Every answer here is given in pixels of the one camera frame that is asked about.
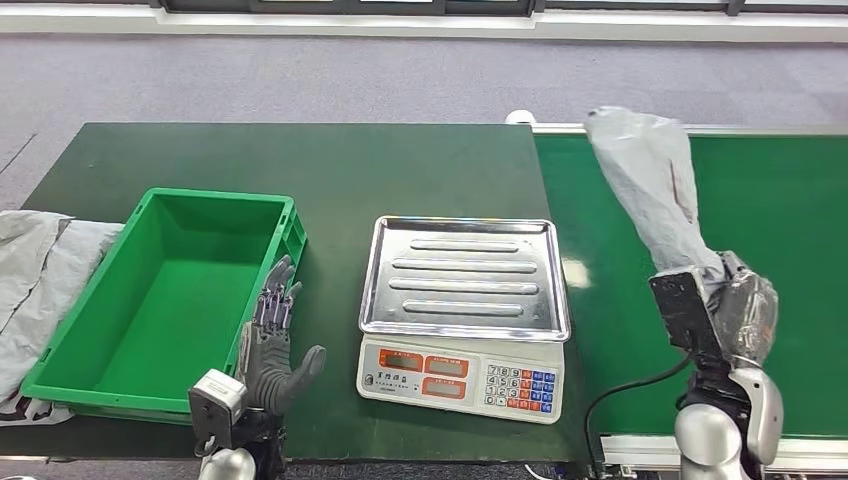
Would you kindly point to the green conveyor belt machine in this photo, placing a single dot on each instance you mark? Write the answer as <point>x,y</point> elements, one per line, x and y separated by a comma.
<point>782,212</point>

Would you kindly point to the steel weighing tray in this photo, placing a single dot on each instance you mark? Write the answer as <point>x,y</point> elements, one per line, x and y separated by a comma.
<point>464,278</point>

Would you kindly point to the green plastic crate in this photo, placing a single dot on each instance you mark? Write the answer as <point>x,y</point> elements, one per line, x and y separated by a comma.
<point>166,311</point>

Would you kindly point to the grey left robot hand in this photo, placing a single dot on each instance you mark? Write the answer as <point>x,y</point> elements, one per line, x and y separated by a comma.
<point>268,371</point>

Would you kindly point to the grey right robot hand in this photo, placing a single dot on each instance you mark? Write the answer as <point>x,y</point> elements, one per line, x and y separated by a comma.
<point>748,318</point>

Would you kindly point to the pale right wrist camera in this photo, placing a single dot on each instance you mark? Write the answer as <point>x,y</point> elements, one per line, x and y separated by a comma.
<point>682,311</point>

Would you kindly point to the light grey plastic parcel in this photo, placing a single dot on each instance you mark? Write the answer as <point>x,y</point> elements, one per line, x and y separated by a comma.
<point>23,252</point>

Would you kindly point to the grey parcel with red smudge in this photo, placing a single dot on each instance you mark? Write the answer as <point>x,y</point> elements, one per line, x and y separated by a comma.
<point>646,179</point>

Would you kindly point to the white electronic scale body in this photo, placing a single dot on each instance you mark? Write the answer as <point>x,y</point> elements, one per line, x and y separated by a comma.
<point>464,381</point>

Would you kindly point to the dark window frame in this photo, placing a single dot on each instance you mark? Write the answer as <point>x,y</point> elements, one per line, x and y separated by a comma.
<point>331,6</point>

